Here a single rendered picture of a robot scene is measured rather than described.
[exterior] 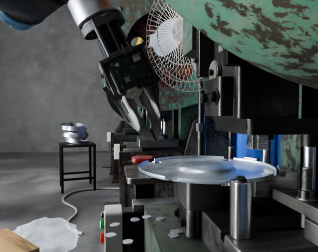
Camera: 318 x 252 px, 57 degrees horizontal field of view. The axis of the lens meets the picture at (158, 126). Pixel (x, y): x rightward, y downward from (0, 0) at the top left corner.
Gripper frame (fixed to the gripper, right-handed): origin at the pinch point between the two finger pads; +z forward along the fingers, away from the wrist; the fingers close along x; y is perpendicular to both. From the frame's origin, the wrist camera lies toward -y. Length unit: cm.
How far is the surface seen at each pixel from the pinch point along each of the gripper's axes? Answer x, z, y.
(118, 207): -13.7, 19.8, -34.1
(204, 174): 6.2, 12.1, -3.1
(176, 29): 43, -28, -86
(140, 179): -5.2, 7.2, -3.0
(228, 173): 10.7, 14.3, -3.1
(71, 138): -51, 4, -310
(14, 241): -65, 28, -88
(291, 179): 21.7, 21.1, -1.4
